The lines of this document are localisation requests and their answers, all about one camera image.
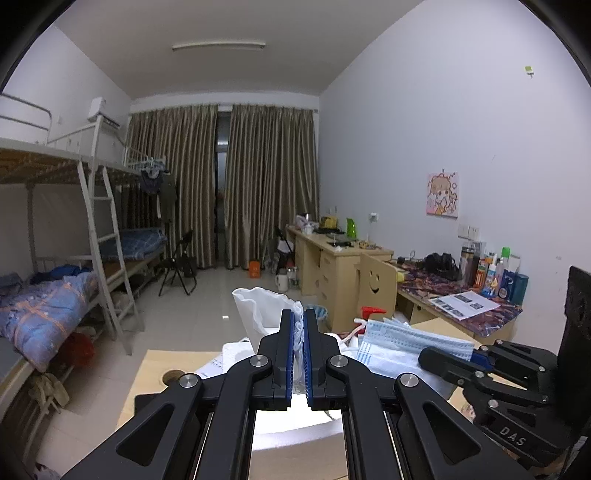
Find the left brown curtain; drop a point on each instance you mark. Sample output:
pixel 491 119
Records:
pixel 184 137

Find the brown curtain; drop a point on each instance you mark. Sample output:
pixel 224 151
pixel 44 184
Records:
pixel 271 176
pixel 184 137

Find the black folding chair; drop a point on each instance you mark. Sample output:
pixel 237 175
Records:
pixel 178 264

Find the pink anime wall poster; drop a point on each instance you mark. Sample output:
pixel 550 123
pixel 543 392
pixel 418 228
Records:
pixel 443 194

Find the orange floor container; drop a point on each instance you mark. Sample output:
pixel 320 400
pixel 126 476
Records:
pixel 254 269

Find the desk with patterned cloth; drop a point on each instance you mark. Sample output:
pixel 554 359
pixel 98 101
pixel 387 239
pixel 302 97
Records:
pixel 423 296

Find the black headphones bag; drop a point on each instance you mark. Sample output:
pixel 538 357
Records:
pixel 442 265

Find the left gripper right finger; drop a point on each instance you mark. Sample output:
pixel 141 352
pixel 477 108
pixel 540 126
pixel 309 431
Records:
pixel 397 428

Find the smiley wooden chair back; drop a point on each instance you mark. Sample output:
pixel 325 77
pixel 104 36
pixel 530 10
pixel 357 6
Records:
pixel 378 285

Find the white floor mug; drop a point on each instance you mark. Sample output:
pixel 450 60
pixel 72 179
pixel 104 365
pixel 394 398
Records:
pixel 282 282

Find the green bottle on desk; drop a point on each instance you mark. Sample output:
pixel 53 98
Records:
pixel 351 229

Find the far wooden desk drawers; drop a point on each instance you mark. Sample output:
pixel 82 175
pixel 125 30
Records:
pixel 329 273

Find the white red pump lotion bottle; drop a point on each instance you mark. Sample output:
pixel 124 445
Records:
pixel 366 313

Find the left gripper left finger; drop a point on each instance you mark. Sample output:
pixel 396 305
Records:
pixel 200 428

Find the right brown curtain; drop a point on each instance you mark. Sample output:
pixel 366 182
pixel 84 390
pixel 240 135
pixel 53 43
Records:
pixel 271 176

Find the white plastic bag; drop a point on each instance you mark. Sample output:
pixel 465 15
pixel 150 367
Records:
pixel 260 311

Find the white air conditioner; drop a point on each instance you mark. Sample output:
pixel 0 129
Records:
pixel 98 109

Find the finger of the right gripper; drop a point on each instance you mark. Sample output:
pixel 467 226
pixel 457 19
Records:
pixel 449 367
pixel 511 356

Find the white printed paper sheet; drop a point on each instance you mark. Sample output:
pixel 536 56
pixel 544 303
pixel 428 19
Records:
pixel 464 305

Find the white metal bunk bed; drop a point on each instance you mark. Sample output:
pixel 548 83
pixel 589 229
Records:
pixel 61 200

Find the blue surgical face mask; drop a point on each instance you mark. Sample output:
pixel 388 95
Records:
pixel 391 348

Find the teal box on desk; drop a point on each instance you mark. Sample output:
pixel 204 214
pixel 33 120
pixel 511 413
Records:
pixel 520 285

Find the ceiling tube light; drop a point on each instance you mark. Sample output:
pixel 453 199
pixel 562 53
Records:
pixel 220 44

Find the blue plaid quilt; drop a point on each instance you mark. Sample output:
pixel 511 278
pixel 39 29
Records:
pixel 37 319

